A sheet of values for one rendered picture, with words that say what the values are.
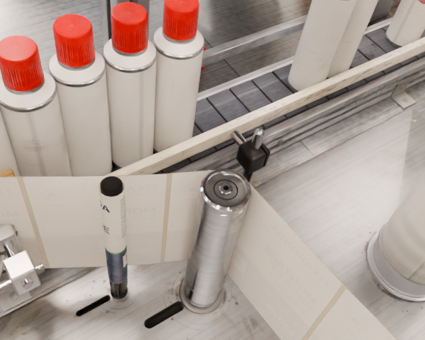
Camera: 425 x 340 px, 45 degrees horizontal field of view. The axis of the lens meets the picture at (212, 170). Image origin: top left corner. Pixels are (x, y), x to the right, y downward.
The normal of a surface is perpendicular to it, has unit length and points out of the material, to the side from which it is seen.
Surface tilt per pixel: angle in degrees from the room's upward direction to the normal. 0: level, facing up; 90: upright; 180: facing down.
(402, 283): 90
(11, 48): 3
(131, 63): 42
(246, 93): 0
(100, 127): 90
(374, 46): 0
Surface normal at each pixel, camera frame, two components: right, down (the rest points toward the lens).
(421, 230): -0.86, 0.34
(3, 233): 0.11, -0.60
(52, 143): 0.71, 0.61
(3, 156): 0.92, 0.36
